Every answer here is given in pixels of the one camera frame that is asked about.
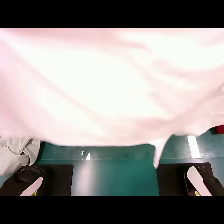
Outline pale pink shirt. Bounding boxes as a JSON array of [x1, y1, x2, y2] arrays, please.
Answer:
[[0, 28, 224, 169]]

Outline pale grey garment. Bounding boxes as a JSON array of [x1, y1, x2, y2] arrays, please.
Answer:
[[0, 134, 42, 177]]

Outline red garment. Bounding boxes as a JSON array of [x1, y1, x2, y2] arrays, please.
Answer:
[[213, 124, 224, 136]]

